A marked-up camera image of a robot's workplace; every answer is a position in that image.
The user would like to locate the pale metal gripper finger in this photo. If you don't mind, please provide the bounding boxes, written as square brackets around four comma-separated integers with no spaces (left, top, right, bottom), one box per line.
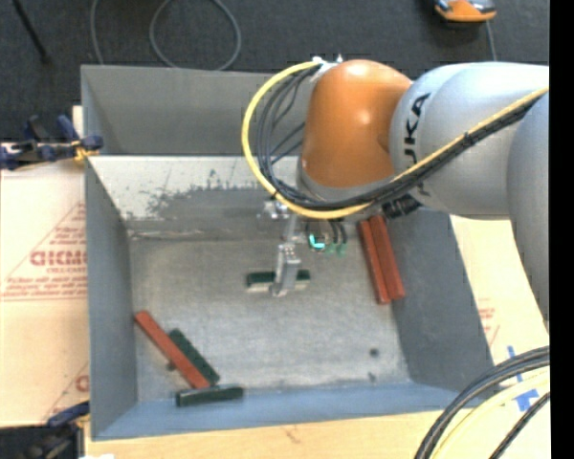
[287,245,302,294]
[270,244,289,298]

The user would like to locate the grey metal bin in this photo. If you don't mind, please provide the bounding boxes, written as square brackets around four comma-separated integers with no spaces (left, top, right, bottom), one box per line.
[79,63,501,442]

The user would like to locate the dark green flat block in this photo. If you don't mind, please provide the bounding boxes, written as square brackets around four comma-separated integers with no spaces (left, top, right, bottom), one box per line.
[246,269,312,290]
[174,383,245,408]
[167,328,221,385]

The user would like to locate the red-brown flat block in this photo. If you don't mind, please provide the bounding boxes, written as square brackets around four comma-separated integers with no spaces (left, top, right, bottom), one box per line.
[357,219,392,305]
[368,214,407,301]
[133,310,212,391]

